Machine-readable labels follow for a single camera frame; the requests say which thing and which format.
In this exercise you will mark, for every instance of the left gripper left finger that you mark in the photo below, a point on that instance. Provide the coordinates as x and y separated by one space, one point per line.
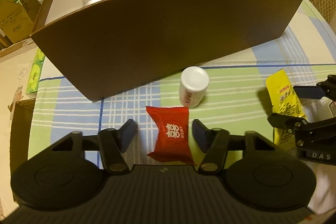
112 143

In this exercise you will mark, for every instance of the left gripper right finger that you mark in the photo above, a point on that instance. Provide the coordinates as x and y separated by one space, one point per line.
214 143

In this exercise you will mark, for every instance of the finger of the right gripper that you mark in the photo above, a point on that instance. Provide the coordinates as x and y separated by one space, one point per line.
301 125
317 92

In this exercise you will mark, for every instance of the yellow snack bag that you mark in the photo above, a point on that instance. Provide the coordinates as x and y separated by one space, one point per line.
284 101

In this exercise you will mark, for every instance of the red candy packet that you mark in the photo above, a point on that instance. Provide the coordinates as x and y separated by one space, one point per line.
172 142

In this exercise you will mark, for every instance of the checked bed sheet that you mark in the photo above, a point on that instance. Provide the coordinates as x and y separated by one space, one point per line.
237 98

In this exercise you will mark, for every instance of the white pill bottle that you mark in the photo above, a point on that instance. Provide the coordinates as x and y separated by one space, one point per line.
194 82

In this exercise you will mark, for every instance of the green tissue pack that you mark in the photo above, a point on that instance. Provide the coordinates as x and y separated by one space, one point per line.
35 72

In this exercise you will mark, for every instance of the brown open cardboard box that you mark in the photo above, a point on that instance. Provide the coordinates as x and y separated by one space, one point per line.
104 47

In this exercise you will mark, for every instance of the flat white cardboard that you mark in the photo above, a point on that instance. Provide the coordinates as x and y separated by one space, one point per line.
16 62

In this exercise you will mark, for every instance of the brown open cardboard carton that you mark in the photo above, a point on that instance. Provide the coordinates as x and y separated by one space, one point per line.
18 18

